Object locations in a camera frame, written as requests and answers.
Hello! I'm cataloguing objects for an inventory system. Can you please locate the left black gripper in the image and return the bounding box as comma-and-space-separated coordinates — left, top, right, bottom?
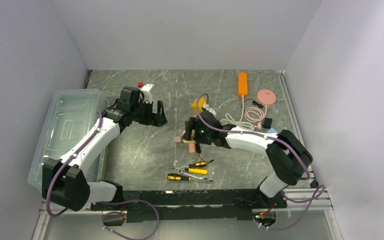
130, 98, 167, 127

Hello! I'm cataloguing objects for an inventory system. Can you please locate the beige wooden cube socket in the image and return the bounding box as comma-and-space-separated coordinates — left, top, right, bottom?
181, 129, 196, 144

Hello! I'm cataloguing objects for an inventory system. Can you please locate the black adapter with cable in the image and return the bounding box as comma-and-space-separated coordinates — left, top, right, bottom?
194, 144, 215, 167

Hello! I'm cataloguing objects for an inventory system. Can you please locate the white power cable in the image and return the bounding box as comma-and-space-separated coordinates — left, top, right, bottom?
219, 96, 256, 132

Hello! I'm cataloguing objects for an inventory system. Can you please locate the yellow cube socket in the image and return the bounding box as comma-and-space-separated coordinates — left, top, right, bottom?
190, 97, 210, 114

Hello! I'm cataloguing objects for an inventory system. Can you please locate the pink power cable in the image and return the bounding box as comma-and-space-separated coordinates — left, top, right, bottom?
244, 105, 268, 131

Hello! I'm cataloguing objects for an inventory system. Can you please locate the round pink power socket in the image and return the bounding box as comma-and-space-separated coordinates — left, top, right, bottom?
256, 89, 277, 107

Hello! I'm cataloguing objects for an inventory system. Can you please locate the pink cube socket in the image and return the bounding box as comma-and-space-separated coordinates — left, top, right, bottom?
188, 143, 197, 154

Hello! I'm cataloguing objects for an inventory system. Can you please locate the blue usb charger plug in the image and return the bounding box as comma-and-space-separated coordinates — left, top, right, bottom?
266, 127, 278, 134

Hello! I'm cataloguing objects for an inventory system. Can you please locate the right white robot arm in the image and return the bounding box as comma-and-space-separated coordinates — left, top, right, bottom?
182, 110, 313, 208

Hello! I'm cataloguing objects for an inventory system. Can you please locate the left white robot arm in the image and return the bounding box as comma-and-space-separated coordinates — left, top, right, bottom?
42, 83, 168, 217

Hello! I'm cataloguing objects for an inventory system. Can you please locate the small yellow black screwdriver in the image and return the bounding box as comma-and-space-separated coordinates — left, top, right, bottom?
173, 161, 208, 169

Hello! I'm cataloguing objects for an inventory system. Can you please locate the middle yellow screwdriver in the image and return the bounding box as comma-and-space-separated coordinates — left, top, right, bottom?
178, 168, 208, 175

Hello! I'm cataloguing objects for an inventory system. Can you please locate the large black yellow screwdriver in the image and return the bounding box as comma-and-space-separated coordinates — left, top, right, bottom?
166, 173, 213, 183

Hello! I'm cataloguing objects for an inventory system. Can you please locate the orange power strip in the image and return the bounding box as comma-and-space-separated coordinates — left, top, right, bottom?
237, 72, 248, 98

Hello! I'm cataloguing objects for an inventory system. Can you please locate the clear plastic storage bin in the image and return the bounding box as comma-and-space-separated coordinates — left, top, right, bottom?
27, 88, 109, 191

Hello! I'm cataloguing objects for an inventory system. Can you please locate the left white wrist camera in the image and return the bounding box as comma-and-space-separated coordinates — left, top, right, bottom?
137, 81, 155, 104

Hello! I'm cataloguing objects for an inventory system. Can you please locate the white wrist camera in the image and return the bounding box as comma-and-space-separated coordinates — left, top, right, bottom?
137, 81, 155, 104
202, 103, 217, 117

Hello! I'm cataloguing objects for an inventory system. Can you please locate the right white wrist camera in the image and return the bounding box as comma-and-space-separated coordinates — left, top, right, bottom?
202, 103, 217, 117

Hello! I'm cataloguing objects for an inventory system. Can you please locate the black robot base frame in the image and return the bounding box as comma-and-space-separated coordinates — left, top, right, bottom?
90, 187, 288, 223

